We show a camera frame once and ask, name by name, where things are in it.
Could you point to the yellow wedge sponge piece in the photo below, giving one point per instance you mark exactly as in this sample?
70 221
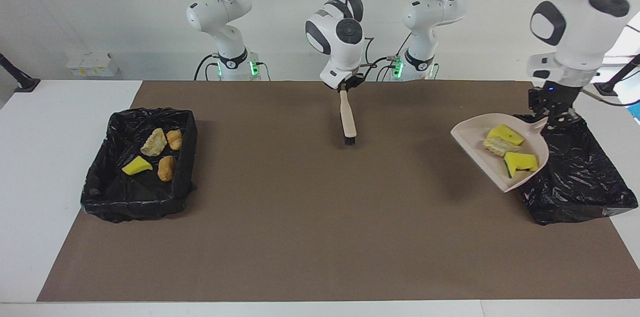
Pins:
135 167

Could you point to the pale cream foam lump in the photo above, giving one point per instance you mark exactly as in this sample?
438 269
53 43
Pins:
154 143

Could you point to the small olive bread piece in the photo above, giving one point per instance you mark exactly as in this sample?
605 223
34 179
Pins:
174 140

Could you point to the yellow notched sponge piece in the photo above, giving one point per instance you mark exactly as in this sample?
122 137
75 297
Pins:
522 162

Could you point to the beige plastic dustpan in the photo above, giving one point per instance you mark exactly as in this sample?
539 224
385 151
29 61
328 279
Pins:
472 144

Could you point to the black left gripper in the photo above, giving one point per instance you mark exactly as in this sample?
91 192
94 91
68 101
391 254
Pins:
555 97

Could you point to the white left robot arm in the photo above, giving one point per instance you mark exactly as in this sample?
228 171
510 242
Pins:
575 22

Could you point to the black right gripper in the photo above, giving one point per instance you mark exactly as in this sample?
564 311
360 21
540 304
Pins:
354 81

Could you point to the black camera stand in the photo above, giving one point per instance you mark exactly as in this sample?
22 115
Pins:
17 77
620 77

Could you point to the brown table mat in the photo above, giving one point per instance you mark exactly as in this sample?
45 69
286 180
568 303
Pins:
320 247

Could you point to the black bag lined bin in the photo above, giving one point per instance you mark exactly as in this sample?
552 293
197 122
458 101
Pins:
115 197

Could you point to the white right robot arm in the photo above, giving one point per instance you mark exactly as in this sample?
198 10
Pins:
345 32

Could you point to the white cardboard box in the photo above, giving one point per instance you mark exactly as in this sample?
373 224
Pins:
92 64

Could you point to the yellow sponge piece dark dot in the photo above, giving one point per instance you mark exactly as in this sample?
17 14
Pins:
507 134

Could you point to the beige hand brush black bristles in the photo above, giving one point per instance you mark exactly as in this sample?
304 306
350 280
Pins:
348 117

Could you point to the black bag bin pink mark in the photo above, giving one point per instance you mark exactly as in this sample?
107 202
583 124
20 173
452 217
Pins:
580 182

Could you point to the blue sheet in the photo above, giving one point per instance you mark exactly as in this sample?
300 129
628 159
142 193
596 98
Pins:
636 109

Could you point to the orange striped sponge piece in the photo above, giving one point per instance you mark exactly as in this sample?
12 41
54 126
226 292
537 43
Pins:
497 147

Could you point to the brown potato shaped foam lump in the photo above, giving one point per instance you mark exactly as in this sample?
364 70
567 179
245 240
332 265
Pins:
166 168

